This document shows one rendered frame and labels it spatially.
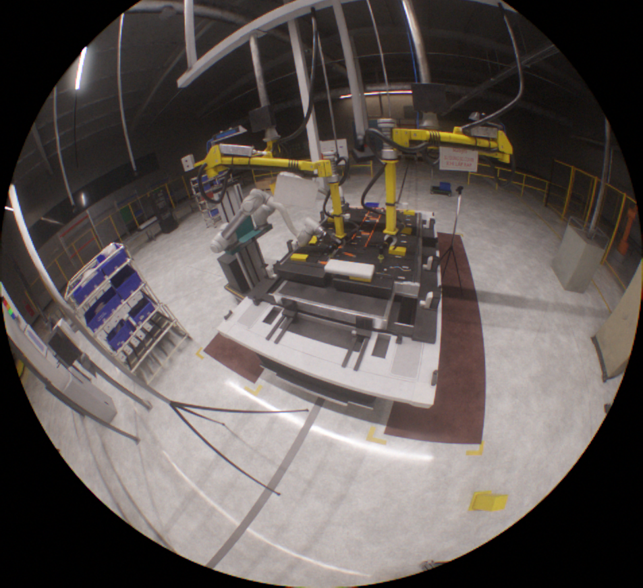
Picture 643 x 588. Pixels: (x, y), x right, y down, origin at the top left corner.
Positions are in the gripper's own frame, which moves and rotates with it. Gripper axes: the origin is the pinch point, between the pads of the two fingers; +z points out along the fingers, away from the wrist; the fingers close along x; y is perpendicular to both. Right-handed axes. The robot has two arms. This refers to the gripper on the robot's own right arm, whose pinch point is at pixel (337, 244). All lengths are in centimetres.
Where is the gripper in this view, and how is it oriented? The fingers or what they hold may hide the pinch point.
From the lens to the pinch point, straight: 178.1
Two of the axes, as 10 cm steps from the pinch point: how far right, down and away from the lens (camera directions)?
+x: -2.5, 5.5, 7.9
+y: 6.4, -5.2, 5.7
